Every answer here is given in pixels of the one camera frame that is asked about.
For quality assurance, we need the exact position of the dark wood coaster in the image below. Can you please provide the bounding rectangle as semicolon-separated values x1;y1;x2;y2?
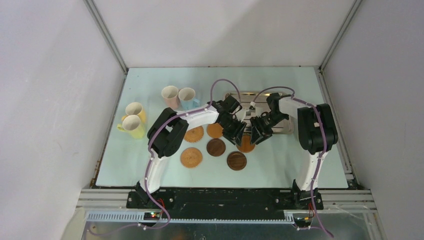
226;151;247;171
206;138;226;157

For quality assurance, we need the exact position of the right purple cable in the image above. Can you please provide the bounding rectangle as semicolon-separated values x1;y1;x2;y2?
253;86;335;239

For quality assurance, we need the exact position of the dark wood coaster lower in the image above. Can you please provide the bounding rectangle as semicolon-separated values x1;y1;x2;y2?
226;151;247;171

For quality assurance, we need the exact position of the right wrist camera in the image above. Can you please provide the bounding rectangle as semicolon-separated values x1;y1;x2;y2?
249;101;256;112

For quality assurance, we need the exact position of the light wood coaster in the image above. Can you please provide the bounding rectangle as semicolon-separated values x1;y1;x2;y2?
236;134;256;153
206;123;223;139

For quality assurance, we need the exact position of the purple cable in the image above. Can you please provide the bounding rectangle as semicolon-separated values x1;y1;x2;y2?
253;86;335;239
86;78;243;237

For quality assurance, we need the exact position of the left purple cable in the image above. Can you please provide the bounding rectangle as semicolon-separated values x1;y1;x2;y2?
86;78;243;237

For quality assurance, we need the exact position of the pink cup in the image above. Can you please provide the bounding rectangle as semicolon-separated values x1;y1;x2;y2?
161;85;180;110

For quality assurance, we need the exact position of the yellow-green mug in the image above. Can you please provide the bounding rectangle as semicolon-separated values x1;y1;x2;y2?
117;115;146;139

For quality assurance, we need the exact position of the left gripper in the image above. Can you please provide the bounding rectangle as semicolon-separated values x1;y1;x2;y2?
218;116;247;148

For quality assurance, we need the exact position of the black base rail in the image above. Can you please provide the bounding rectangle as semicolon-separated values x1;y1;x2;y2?
126;186;324;221

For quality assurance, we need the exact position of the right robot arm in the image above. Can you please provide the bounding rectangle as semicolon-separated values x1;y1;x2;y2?
249;92;339;209

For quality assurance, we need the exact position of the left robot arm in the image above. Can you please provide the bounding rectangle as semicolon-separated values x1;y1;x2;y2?
136;96;247;208

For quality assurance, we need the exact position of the blue mug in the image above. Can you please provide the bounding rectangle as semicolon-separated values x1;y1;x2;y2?
178;87;200;110

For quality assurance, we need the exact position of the dark wood coaster centre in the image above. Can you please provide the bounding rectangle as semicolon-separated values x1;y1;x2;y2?
206;138;226;157

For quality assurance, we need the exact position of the woven coaster upper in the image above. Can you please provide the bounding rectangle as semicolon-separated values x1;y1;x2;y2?
183;126;204;143

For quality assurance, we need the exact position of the yellow mug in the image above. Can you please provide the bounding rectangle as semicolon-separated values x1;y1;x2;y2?
121;102;147;124

